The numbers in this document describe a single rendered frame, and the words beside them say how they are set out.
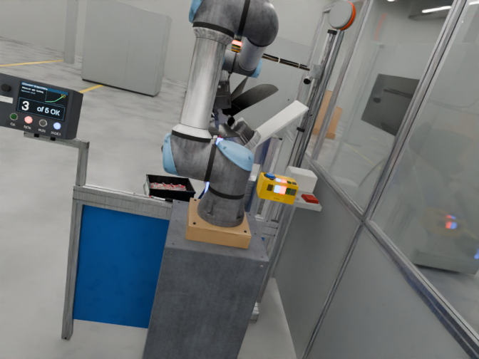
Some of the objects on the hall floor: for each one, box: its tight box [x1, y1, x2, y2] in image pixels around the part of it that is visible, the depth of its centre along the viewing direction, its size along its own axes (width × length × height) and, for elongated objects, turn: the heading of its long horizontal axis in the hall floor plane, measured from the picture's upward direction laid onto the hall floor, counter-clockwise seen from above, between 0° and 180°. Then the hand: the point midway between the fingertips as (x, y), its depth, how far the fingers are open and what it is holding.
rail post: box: [61, 202, 83, 340], centre depth 156 cm, size 4×4×78 cm
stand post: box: [247, 135, 279, 217], centre depth 209 cm, size 4×9×115 cm, turn 151°
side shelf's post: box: [257, 204, 294, 303], centre depth 216 cm, size 4×4×83 cm
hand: (216, 127), depth 148 cm, fingers closed
